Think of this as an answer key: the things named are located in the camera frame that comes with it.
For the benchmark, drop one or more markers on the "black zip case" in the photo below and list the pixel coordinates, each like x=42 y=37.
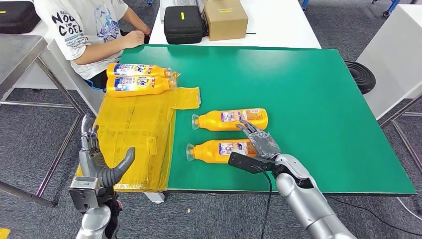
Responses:
x=183 y=31
x=16 y=19

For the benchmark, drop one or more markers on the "black ribbed round stool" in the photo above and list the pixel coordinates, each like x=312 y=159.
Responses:
x=361 y=77

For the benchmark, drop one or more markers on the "orange detergent bottle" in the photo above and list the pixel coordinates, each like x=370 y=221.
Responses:
x=159 y=71
x=204 y=153
x=211 y=122
x=132 y=93

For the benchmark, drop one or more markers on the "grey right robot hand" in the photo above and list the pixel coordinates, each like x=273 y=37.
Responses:
x=263 y=145

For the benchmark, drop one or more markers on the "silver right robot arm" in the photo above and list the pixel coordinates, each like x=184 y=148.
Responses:
x=306 y=204

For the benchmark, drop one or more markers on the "person's right hand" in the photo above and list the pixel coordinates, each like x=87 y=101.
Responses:
x=133 y=39

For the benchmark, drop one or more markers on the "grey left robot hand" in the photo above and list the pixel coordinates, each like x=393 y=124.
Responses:
x=92 y=165

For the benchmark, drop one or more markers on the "steel leg frame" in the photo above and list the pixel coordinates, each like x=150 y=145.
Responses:
x=400 y=110

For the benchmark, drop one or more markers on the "blue wheeled cart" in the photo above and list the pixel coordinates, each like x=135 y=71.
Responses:
x=390 y=6

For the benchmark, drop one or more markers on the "white table foot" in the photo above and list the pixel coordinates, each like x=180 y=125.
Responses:
x=156 y=199

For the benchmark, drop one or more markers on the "brown cardboard box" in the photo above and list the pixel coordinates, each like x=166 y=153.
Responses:
x=225 y=24

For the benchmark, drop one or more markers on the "person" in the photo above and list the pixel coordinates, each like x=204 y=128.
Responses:
x=82 y=49

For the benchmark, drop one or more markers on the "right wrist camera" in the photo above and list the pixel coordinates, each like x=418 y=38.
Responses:
x=240 y=161

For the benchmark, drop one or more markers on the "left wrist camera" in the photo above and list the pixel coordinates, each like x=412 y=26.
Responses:
x=82 y=194

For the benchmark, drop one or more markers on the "blue frame piece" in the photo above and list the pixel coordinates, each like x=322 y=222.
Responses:
x=303 y=4

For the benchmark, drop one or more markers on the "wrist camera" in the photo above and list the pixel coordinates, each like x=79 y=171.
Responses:
x=240 y=161
x=82 y=194

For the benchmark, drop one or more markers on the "white table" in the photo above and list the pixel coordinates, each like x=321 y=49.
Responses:
x=392 y=59

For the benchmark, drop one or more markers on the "steel table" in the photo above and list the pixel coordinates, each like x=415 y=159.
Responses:
x=16 y=52

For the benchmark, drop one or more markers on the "yellow taped plastic sheet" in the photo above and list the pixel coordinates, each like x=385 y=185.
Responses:
x=138 y=125

